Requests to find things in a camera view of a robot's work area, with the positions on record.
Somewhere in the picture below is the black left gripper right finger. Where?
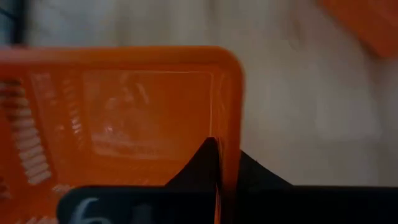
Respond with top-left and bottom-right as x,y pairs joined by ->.
233,150 -> 398,224

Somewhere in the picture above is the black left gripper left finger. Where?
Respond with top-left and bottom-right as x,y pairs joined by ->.
57,136 -> 223,224

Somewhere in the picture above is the orange plastic basket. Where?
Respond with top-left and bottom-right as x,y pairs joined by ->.
0,45 -> 246,224
317,0 -> 398,59

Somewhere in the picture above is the black aluminium rig frame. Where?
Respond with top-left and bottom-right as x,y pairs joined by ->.
9,0 -> 29,46

